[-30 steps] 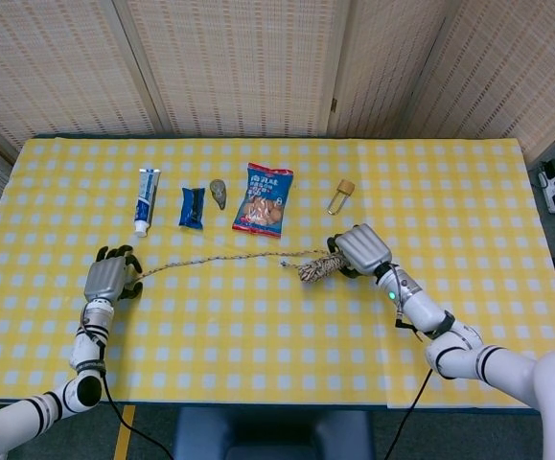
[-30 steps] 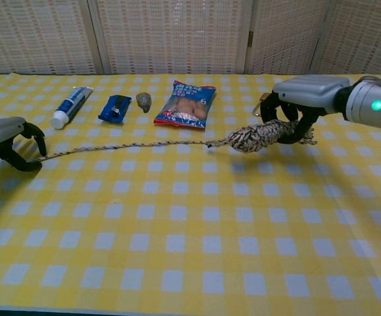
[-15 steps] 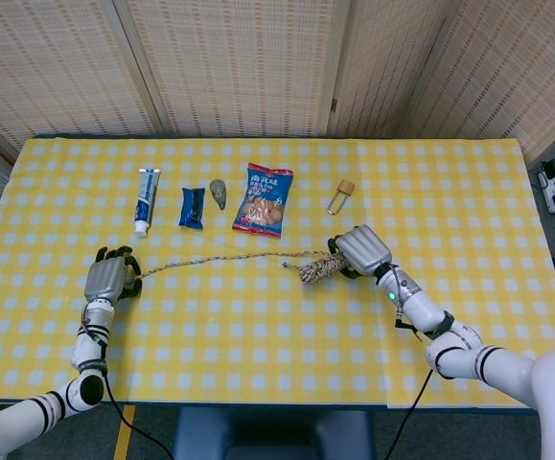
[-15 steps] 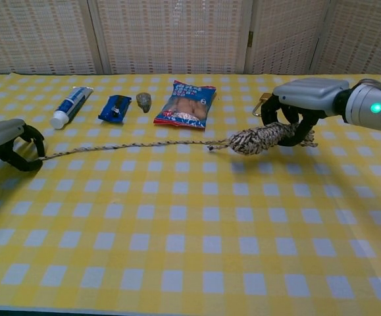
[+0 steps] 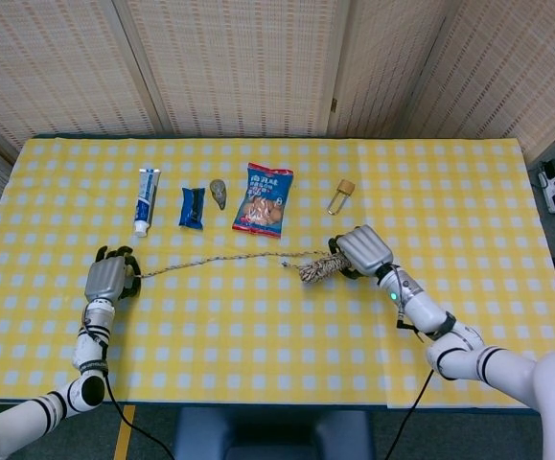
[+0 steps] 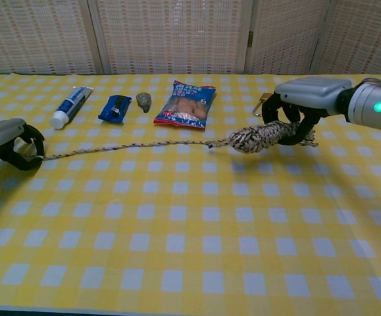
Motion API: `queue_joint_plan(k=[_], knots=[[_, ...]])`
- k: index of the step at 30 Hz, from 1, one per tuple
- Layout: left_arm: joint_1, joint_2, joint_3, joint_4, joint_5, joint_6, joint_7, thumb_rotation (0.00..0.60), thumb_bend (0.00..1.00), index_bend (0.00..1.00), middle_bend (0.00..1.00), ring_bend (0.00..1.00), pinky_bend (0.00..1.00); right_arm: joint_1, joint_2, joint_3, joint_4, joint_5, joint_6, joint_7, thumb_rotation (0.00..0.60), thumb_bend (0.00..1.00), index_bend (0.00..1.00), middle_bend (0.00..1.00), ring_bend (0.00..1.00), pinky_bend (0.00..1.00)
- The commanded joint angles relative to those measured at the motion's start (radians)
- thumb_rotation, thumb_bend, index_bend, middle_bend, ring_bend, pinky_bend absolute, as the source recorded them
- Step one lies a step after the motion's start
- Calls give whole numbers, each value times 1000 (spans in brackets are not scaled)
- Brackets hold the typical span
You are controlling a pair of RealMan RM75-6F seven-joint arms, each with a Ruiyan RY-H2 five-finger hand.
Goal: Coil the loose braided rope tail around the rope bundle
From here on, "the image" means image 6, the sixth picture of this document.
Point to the brass padlock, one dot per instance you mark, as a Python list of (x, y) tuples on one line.
[(258, 111)]

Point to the white blue toothpaste tube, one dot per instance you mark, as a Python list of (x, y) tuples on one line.
[(70, 107)]

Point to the brass screen hinge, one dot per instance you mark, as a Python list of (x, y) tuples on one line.
[(251, 38)]

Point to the woven folding screen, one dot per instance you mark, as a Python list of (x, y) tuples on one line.
[(177, 33)]

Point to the yellow white checked tablecloth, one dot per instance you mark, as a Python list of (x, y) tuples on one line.
[(190, 230)]

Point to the small grey stone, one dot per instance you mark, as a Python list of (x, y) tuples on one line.
[(143, 101)]

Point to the small blue foil packet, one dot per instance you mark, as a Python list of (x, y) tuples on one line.
[(111, 113)]

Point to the blue red snack bag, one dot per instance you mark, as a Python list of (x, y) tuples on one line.
[(183, 108)]

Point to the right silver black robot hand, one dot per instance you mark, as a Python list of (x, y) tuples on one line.
[(312, 90)]

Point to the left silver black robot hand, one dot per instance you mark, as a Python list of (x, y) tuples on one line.
[(2, 135)]

